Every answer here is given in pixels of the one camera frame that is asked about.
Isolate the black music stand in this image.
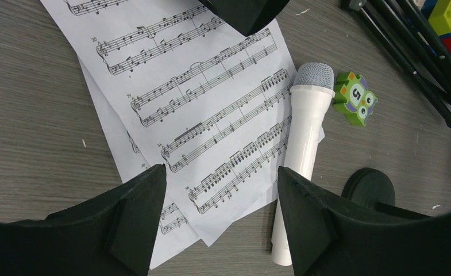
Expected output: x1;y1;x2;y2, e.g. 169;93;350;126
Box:
201;1;451;129

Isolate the black microphone stand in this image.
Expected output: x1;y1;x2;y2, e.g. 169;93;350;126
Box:
341;167;428;220

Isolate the green owl number block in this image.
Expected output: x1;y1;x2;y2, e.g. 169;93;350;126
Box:
333;72;378;127

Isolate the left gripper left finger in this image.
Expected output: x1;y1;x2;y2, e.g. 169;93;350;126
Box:
0;163;168;276

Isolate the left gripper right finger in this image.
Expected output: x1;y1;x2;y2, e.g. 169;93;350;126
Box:
278;167;451;275

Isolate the colourful toy brick car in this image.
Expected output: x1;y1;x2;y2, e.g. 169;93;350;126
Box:
421;0;451;53

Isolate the white toy microphone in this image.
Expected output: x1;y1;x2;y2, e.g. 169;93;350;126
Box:
271;62;336;267

